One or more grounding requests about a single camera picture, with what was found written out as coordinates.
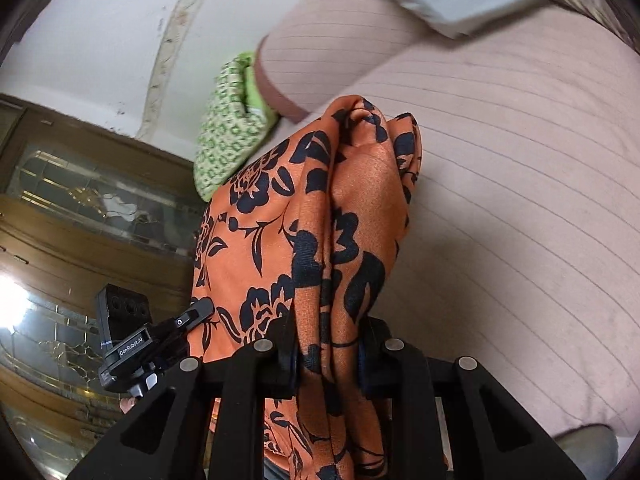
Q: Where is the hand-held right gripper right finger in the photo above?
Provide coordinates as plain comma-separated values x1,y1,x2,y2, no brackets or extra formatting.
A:
357,317,586,480

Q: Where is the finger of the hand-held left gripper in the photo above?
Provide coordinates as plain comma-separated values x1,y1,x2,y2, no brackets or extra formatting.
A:
169,297,216,337

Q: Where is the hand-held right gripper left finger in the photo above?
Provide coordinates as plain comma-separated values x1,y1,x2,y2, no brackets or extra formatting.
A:
65,317,303,480

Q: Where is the orange floral garment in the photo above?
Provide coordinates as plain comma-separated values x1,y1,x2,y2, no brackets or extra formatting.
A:
190,95,426,480

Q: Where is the wooden glass door cabinet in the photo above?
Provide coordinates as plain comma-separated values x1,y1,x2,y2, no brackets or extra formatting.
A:
0,92,208,476

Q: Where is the green patterned cushion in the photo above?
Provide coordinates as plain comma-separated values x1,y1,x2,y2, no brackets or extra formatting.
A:
192,50,281,201

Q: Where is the pink striped bedsheet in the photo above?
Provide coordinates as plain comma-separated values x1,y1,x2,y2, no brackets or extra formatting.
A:
255,0,640,441

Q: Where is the grey cloth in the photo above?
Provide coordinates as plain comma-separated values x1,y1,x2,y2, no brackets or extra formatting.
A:
555,424,621,480

